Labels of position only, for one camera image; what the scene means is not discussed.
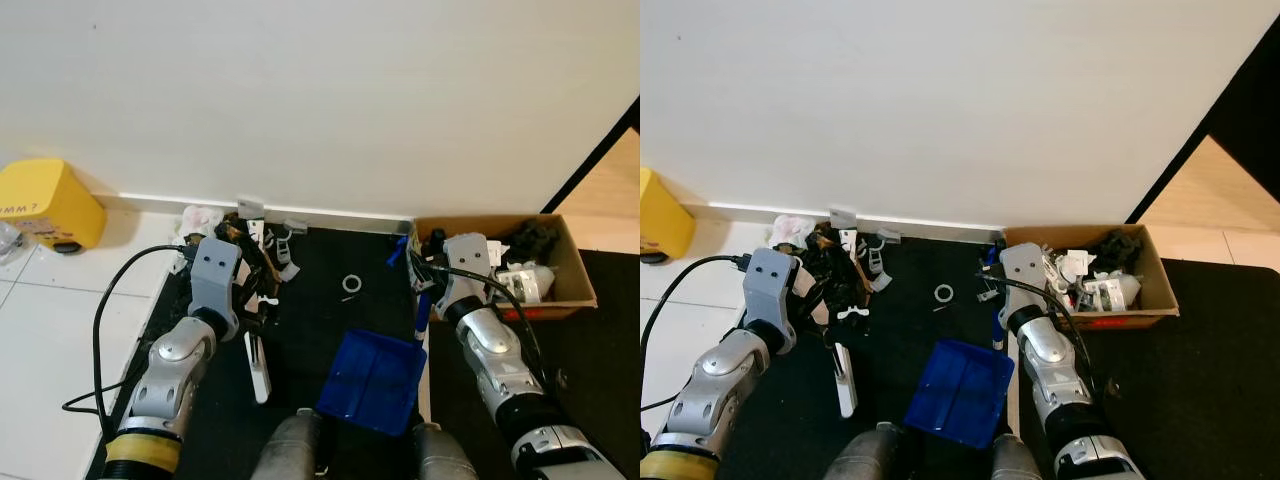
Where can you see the small white plastic hook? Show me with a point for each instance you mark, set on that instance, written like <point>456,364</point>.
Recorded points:
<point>852,315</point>
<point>268,302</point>

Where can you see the brown cardboard box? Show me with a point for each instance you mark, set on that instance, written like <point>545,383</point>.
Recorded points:
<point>1155,290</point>
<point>575,285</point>

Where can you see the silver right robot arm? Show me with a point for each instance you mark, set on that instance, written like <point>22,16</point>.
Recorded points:
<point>495,350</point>
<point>1045,360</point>

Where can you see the white pink crumpled cloth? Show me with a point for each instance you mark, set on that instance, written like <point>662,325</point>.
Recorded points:
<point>200,220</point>
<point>790,232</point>

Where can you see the flat grey plastic piece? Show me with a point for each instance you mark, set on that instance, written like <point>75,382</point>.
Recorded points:
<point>295,225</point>
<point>887,236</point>

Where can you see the white crumpled paper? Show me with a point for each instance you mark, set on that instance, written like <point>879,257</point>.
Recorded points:
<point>1070,265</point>

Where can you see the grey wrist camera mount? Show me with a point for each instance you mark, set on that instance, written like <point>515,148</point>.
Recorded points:
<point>1022,270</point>
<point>465,258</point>
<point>768,285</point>
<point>213,270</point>

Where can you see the grey right robot leg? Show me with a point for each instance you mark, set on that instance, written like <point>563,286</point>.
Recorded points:
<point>440,460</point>
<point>1015,462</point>

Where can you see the yellow plastic box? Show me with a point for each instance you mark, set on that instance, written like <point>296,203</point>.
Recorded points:
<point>50,200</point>
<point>665,225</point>

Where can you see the grey plastic block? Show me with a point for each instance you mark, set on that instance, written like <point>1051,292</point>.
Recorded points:
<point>250,207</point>
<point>843,217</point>

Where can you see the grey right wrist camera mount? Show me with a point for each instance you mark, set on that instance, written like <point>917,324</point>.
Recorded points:
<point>465,258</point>
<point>1022,270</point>

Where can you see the blue plastic dustpan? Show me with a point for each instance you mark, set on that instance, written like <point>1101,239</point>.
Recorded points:
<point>955,395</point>
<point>370,385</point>

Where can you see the grey left robot leg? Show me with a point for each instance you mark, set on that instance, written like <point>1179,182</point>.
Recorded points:
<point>880,455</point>
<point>290,450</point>

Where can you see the grey robot leg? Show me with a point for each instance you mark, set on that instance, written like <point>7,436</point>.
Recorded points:
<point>440,460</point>
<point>290,450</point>
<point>880,455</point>
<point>1015,462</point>

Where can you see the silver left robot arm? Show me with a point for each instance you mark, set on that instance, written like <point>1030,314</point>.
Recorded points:
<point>715,380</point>
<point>170,365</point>

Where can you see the white printed card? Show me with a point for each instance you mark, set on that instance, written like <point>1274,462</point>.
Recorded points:
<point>257,232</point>
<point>850,243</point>

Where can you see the black tangled clump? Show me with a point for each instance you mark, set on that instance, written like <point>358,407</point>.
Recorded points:
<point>530,240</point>
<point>1115,250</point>

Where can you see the white silver packaged gadget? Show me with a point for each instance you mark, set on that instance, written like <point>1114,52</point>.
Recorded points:
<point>525,283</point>
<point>1110,293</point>

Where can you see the clear plastic bag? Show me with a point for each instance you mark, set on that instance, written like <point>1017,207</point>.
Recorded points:
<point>8,240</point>

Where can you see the black door frame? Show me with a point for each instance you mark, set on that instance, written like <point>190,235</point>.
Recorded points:
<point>1200,130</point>
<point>595,150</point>

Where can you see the grey blue plastic clip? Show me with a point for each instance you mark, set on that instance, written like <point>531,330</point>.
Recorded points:
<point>283,250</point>
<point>876,262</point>

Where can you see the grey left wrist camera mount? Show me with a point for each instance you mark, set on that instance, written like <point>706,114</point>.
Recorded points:
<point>768,285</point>
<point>213,270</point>

